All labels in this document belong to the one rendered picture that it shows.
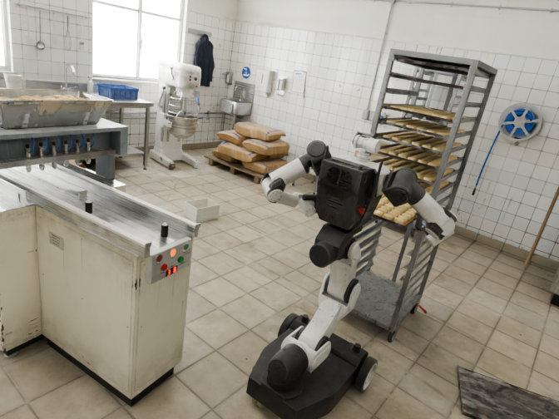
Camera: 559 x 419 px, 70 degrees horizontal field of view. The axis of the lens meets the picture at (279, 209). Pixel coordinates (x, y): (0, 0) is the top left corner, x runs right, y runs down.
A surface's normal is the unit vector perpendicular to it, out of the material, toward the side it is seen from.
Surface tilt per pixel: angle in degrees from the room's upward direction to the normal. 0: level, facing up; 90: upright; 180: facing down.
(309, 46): 90
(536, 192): 90
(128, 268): 90
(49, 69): 90
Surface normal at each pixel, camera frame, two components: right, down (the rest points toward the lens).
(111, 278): -0.50, 0.22
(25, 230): 0.85, 0.31
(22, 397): 0.16, -0.92
